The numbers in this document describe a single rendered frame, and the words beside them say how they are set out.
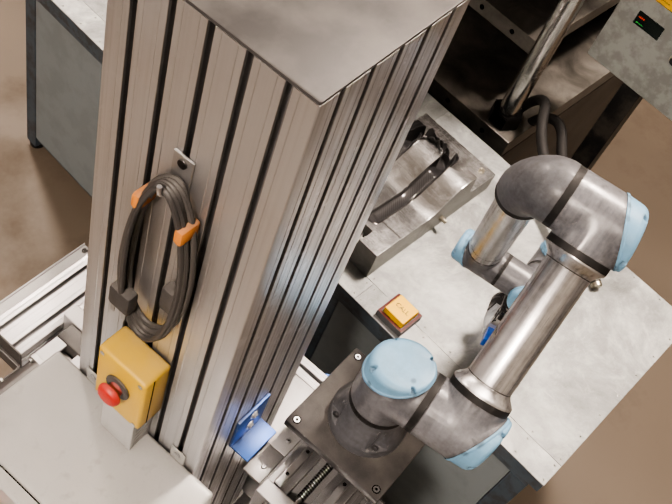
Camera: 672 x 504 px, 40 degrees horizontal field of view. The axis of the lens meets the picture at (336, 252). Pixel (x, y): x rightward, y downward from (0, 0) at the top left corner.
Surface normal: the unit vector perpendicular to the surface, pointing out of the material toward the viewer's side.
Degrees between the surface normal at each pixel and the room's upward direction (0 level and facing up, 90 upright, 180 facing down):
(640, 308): 0
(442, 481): 90
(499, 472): 90
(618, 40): 90
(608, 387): 0
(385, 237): 0
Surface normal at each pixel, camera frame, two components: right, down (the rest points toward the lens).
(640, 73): -0.68, 0.47
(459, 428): -0.21, 0.06
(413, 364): 0.14, -0.64
